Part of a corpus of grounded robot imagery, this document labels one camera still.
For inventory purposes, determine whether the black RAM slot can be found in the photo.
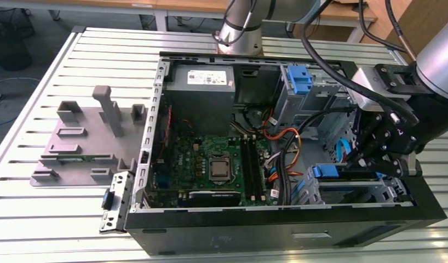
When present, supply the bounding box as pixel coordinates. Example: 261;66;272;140
252;134;268;202
248;134;262;202
238;134;254;202
242;134;257;202

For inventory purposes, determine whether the silver disk bay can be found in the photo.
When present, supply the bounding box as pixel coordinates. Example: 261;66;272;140
306;163;409;205

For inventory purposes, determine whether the main power wire bundle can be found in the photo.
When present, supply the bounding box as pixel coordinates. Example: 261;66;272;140
229;120;262;138

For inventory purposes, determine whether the black graphics card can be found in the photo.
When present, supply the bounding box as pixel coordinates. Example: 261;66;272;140
178;190;242;208

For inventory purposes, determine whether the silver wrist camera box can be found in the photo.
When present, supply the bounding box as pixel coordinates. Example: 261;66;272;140
349;64;421;112

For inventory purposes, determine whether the grey plastic parts rack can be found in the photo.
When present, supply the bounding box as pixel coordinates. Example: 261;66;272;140
29;85;150;188

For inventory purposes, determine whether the black open PC case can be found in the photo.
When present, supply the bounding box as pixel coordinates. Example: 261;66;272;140
122;50;448;257

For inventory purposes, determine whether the green RAM stick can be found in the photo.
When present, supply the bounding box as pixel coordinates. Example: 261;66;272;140
58;155;96;163

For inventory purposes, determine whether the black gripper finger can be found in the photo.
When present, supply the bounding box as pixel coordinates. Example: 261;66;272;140
346;109;390;167
358;152;406;179

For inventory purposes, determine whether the silver rear port bracket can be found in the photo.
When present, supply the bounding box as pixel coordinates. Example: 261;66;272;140
98;169;137;234

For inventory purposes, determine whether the wooden desk white frame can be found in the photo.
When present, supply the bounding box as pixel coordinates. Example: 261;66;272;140
36;0;377;43

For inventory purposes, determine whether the pale blue floor cable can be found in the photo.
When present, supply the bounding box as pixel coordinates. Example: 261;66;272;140
0;76;40;86

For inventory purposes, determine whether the CPU socket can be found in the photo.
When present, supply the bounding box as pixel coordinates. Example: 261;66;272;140
206;153;234;186

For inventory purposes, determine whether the green motherboard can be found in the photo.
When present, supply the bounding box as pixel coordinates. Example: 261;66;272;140
149;134;282;209

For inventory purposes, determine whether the wooden cabinet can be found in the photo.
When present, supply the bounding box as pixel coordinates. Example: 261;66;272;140
361;0;448;80

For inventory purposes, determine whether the blue data wire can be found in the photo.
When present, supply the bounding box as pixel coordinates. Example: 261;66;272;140
334;138;352;159

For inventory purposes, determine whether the orange yellow wire bundle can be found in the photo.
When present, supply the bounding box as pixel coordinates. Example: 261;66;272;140
261;127;305;183

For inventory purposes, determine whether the red twisted wire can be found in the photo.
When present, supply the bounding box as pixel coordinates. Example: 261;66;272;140
157;105;173;165

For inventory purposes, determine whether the silver drive cage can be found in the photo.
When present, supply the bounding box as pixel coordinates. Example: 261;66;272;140
274;64;358;132

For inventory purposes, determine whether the black camera cable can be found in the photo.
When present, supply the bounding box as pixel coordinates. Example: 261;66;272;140
357;0;410;55
300;0;420;127

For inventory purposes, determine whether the hard disk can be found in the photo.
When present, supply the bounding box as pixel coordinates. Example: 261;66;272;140
292;163;388;205

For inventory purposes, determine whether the blue drive bay latch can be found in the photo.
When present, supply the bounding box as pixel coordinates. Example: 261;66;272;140
286;65;314;96

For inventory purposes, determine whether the grey power supply unit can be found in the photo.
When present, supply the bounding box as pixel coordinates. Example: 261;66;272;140
162;64;236;135

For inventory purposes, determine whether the silver CPU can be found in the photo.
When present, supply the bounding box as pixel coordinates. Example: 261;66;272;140
210;161;229;176

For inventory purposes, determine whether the black cable bundle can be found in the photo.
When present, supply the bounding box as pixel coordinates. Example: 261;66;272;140
276;108;356;206

